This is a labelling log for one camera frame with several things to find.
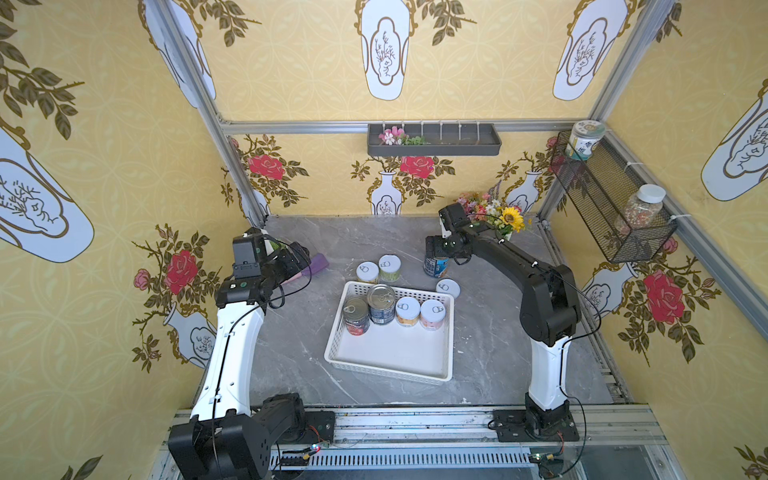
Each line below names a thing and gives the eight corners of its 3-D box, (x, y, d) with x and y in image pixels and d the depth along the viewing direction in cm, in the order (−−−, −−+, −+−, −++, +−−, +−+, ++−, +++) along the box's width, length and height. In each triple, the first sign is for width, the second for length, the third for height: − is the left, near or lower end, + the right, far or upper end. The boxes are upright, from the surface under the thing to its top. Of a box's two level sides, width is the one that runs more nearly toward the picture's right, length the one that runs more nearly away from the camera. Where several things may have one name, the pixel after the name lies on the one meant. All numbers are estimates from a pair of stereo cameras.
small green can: (379, 282, 103) (379, 273, 99) (380, 262, 109) (379, 253, 104) (401, 282, 103) (401, 273, 99) (400, 262, 109) (401, 253, 104)
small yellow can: (357, 287, 103) (355, 277, 98) (358, 271, 107) (357, 261, 102) (379, 287, 102) (378, 277, 98) (379, 271, 107) (379, 261, 102)
